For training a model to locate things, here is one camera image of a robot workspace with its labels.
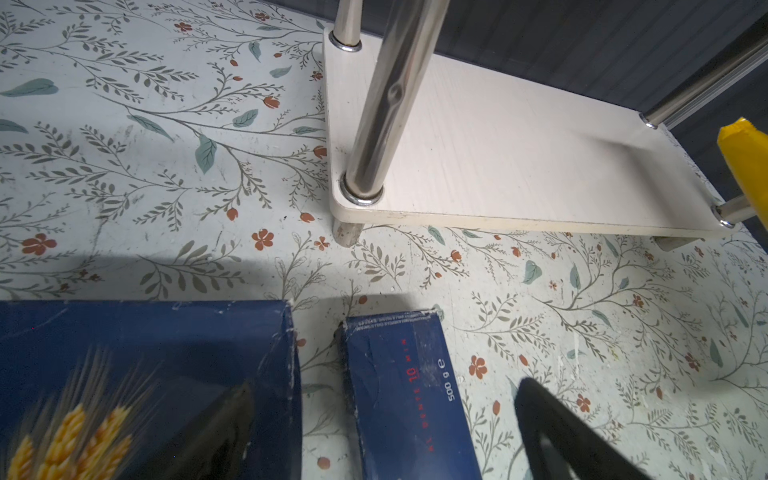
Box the blue Barilla spaghetti box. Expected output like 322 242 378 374
342 310 481 479

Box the floral table mat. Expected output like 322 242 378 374
1 1 767 479

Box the yellow Pastatime spaghetti bag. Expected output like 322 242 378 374
717 117 767 227

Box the dark blue pasta box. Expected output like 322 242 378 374
1 301 302 479

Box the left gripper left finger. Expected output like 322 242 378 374
122 380 258 480

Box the white two-tier shelf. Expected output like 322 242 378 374
323 1 767 251

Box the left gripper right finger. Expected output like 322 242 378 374
514 377 648 480

